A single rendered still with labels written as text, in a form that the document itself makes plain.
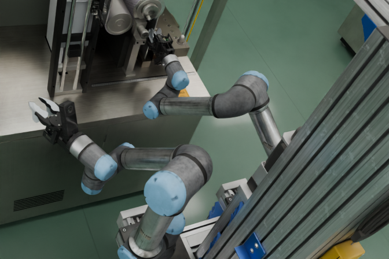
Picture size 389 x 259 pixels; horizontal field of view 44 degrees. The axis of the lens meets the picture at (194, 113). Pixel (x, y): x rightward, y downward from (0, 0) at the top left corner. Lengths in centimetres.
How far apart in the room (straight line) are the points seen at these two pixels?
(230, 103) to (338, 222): 74
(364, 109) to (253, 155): 240
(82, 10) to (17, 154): 70
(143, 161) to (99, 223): 132
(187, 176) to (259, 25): 339
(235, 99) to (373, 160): 81
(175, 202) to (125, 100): 98
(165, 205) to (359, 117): 55
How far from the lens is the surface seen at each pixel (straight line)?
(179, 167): 132
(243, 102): 180
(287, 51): 446
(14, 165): 225
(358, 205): 117
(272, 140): 198
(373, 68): 107
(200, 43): 327
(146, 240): 155
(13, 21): 243
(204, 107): 186
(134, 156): 160
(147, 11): 210
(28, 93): 215
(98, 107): 213
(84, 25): 191
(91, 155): 155
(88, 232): 281
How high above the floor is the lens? 250
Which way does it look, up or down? 46 degrees down
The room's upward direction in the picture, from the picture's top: 25 degrees clockwise
